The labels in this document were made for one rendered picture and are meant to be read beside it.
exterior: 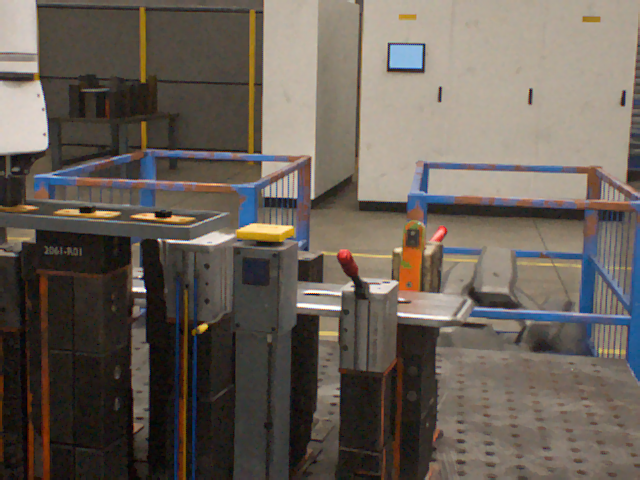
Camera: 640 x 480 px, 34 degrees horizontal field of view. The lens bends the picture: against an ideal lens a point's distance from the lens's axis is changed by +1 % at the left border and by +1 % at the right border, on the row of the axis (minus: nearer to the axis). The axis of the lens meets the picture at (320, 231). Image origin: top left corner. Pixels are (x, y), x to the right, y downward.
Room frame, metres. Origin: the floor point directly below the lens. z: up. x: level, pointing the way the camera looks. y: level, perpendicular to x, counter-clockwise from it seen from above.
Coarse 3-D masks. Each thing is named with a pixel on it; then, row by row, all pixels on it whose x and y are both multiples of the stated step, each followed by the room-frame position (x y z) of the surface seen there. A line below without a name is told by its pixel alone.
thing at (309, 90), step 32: (288, 0) 9.57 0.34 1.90; (320, 0) 9.62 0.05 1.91; (288, 32) 9.57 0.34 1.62; (320, 32) 9.66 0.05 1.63; (352, 32) 11.45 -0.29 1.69; (288, 64) 9.57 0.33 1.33; (320, 64) 9.69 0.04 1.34; (352, 64) 11.52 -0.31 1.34; (288, 96) 9.57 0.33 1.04; (320, 96) 9.73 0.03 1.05; (352, 96) 11.58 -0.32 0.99; (288, 128) 9.57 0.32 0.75; (320, 128) 9.77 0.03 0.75; (352, 128) 11.65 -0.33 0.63; (320, 160) 9.80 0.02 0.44; (352, 160) 11.72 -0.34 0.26; (320, 192) 9.84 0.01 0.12
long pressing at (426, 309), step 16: (144, 288) 1.62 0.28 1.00; (304, 288) 1.67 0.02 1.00; (320, 288) 1.67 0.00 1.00; (336, 288) 1.67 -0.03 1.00; (304, 304) 1.54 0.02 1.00; (320, 304) 1.54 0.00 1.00; (336, 304) 1.55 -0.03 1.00; (400, 304) 1.57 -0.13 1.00; (416, 304) 1.57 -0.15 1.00; (432, 304) 1.58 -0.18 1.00; (448, 304) 1.58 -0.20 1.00; (464, 304) 1.59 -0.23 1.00; (400, 320) 1.50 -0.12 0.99; (416, 320) 1.49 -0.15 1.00; (432, 320) 1.48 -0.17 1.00; (448, 320) 1.48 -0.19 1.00; (464, 320) 1.51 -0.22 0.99
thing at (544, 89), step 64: (384, 0) 9.48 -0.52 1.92; (448, 0) 9.41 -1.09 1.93; (512, 0) 9.35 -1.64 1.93; (576, 0) 9.28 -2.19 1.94; (384, 64) 9.48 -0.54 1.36; (448, 64) 9.41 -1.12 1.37; (512, 64) 9.34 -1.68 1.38; (576, 64) 9.28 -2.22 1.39; (384, 128) 9.48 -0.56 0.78; (448, 128) 9.42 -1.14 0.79; (512, 128) 9.34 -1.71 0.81; (576, 128) 9.27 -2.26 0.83; (384, 192) 9.47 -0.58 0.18; (448, 192) 9.40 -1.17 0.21; (512, 192) 9.33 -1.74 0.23; (576, 192) 9.27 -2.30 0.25
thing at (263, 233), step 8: (256, 224) 1.33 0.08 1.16; (264, 224) 1.33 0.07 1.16; (240, 232) 1.28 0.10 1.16; (248, 232) 1.28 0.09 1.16; (256, 232) 1.27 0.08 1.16; (264, 232) 1.27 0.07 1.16; (272, 232) 1.27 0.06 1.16; (280, 232) 1.27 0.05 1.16; (288, 232) 1.30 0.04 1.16; (256, 240) 1.30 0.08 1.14; (264, 240) 1.27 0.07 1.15; (272, 240) 1.27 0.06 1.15; (280, 240) 1.27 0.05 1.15
